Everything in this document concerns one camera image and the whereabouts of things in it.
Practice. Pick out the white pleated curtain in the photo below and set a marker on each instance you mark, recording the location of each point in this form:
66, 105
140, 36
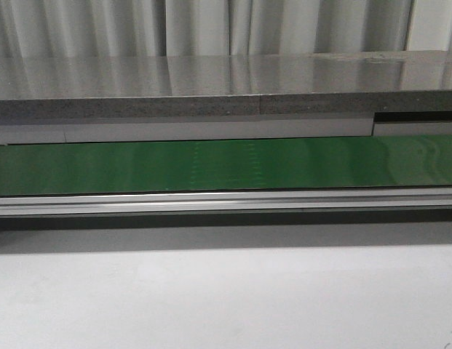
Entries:
181, 28

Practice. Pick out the grey rear conveyor rail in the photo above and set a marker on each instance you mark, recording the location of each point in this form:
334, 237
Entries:
264, 126

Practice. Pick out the aluminium front conveyor rail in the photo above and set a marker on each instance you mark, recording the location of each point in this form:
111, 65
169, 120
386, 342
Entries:
232, 201

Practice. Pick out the green conveyor belt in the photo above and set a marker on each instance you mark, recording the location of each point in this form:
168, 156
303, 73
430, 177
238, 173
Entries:
180, 166

